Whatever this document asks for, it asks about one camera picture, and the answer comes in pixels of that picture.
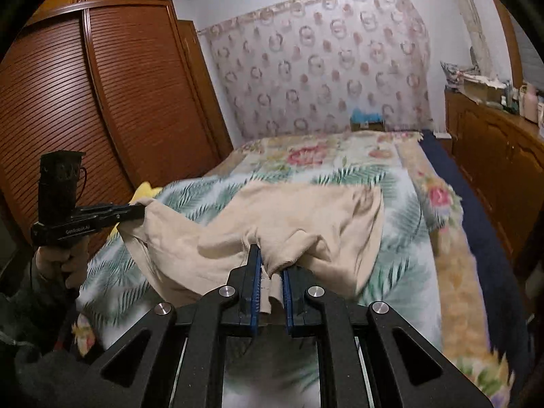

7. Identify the peach printed t-shirt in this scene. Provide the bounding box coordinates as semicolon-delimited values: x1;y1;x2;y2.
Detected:
117;181;385;336

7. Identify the person's left forearm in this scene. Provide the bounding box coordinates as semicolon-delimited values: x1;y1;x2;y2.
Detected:
0;259;103;392

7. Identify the floral fabric bag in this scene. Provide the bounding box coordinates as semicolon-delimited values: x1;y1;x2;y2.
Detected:
440;60;481;90

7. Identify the green leaf-print blanket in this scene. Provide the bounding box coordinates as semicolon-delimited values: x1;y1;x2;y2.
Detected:
79;166;445;408

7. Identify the pink thermos bottle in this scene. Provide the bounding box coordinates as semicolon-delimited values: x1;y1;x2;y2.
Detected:
522;83;540;122

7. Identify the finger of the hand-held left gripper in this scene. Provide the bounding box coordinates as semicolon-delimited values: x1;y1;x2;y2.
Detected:
108;204;147;222

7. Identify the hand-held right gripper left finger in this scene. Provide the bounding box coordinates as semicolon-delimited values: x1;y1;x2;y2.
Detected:
85;244;261;408

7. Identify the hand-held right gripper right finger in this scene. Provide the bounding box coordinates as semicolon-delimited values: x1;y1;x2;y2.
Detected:
283;266;494;408

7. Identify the beige window curtain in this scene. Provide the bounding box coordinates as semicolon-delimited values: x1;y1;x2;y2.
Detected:
455;0;494;78

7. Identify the floral blanket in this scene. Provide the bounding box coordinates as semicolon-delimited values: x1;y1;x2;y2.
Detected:
70;130;515;400

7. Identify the wooden louvered wardrobe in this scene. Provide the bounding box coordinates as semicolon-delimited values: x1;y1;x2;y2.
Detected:
0;0;234;243

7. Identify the open beige cardboard box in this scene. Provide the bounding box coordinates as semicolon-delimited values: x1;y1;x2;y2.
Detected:
461;74;508;103

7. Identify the circle-patterned sheer curtain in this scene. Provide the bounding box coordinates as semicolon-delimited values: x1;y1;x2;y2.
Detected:
198;0;434;139

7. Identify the wooden sideboard cabinet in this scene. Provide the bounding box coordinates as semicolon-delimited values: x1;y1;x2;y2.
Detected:
444;87;544;264

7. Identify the yellow plush toy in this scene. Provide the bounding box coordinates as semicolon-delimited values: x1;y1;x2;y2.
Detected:
108;181;163;239

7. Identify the person's left hand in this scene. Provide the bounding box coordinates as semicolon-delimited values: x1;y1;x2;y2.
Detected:
35;238;91;290

